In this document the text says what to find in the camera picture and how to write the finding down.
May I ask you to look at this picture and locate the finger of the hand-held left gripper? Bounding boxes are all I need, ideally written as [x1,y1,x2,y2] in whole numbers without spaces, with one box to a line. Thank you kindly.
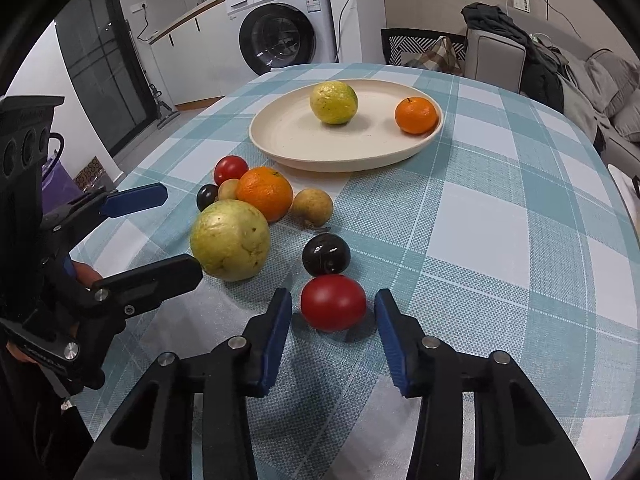
[90,254,203,318]
[44,183,168,241]

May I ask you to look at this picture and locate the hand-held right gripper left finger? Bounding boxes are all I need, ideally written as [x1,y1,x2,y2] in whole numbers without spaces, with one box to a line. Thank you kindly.
[75,287,293,480]

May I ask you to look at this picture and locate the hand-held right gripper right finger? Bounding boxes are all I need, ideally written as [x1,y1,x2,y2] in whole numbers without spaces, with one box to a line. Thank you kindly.
[374,288,593,480]

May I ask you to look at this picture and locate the red tomato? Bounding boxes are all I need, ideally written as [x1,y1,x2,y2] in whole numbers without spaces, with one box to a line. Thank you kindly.
[300,274,367,332]
[213,155,250,187]

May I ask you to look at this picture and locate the dark plum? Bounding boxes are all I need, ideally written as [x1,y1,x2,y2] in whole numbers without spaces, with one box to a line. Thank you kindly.
[196,184,221,212]
[302,233,351,277]

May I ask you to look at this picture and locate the large green-yellow guava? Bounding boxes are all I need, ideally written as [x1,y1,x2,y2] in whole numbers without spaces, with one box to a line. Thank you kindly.
[189,199,271,282]

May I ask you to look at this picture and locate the large orange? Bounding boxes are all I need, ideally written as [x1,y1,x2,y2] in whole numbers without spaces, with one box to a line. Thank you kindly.
[236,166,294,224]

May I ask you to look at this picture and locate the brown round fruit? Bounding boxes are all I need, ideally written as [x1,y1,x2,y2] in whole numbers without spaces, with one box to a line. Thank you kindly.
[291,188,334,224]

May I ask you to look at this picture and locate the cream round plate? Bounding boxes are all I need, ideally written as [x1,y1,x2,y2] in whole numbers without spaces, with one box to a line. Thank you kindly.
[249,79,445,173]

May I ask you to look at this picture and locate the person's left hand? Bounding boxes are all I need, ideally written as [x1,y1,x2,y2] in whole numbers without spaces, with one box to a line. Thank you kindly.
[72,261,103,288]

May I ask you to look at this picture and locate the purple bag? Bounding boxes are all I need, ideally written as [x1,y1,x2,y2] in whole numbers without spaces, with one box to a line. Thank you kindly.
[42,152,76,211]

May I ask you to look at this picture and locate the patterned box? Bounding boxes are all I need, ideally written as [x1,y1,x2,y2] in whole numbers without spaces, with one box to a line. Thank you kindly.
[72,156,108,193]

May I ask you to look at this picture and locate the stick vacuum cleaner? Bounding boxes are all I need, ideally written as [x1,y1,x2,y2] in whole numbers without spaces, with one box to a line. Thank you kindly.
[127,20,181,128]

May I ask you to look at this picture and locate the dark glass door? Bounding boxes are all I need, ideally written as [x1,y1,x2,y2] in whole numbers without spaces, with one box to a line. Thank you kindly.
[54,0,156,161]

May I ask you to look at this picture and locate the checkered tablecloth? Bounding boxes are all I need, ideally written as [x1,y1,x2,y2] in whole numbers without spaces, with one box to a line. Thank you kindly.
[65,62,640,480]

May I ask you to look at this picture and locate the white counter cabinet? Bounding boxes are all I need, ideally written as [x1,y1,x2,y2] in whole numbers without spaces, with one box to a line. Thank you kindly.
[150,0,261,108]

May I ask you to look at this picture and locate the yellow guava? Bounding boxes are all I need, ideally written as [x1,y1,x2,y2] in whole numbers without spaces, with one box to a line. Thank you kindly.
[309,81,359,126]

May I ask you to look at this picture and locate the small tangerine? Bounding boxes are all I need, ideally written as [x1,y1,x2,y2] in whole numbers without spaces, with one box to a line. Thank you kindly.
[395,97,440,135]

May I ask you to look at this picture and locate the plaid cloth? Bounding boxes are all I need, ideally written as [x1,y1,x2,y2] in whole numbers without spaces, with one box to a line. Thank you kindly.
[407,36,463,77]

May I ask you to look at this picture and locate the black patterned chair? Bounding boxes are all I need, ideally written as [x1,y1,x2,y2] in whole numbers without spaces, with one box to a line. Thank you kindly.
[381,27,468,76]

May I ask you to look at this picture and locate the grey clothes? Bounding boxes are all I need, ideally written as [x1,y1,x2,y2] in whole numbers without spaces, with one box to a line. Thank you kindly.
[560,60,611,151]

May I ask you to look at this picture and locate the grey sofa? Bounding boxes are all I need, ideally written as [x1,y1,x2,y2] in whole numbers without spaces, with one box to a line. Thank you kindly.
[465,10,640,186]

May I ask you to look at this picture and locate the grey pillow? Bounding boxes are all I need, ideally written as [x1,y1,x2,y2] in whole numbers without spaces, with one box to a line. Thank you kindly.
[612,100,640,143]
[587,49,640,116]

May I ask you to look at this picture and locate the dark jacket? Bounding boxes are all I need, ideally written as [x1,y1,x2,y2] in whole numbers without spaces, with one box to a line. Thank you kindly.
[461,2,566,116]

